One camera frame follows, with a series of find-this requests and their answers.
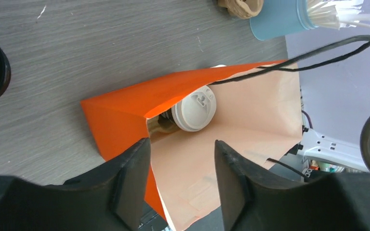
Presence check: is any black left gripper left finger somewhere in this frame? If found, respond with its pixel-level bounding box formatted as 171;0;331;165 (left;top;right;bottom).
0;138;151;231

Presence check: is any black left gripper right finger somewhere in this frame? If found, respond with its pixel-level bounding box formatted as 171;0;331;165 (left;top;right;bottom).
214;141;370;231

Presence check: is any single cardboard cup carrier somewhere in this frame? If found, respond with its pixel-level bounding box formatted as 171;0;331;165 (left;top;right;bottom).
146;115;180;141

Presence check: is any orange paper bag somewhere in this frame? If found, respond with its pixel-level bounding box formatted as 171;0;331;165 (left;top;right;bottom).
80;35;370;231

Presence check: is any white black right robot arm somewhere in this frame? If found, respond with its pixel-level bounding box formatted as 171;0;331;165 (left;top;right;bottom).
292;117;370;172

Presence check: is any white lid stack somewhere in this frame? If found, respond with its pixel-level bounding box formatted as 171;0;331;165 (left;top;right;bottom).
211;64;227;68

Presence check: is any blue cup holder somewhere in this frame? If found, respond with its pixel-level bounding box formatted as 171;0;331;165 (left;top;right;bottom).
250;0;317;41

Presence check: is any cardboard cup carrier tray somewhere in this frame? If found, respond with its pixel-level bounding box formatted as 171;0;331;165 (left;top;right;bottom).
217;0;264;19

